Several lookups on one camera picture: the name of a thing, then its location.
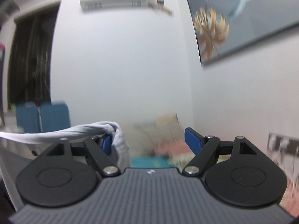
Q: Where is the light grey printed t-shirt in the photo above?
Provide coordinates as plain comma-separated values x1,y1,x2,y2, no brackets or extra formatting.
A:
1,121,131,171

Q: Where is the pink fluffy blanket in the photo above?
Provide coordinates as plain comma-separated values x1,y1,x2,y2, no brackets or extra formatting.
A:
152,140,192,158

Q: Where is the green cartoon fleece blanket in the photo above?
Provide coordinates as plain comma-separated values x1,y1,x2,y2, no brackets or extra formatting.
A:
167,152,195,171

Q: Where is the grey pillow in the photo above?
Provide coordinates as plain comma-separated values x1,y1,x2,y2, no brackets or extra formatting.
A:
121,113,184,158

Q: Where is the blue covered chair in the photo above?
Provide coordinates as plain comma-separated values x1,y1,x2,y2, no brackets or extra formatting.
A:
16,102,41,133
40,103,70,133

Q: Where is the teal patterned bed sheet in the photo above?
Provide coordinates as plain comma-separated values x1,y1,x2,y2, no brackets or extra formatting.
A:
131,156,171,168

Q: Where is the dark barred window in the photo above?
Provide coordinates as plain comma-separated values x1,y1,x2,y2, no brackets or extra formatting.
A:
7,2,60,107

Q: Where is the gold leaf framed picture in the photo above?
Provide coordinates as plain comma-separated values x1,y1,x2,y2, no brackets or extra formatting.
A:
187,0,298,66

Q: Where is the wall power socket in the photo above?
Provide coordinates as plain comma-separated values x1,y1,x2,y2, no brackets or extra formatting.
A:
267,133,298,156

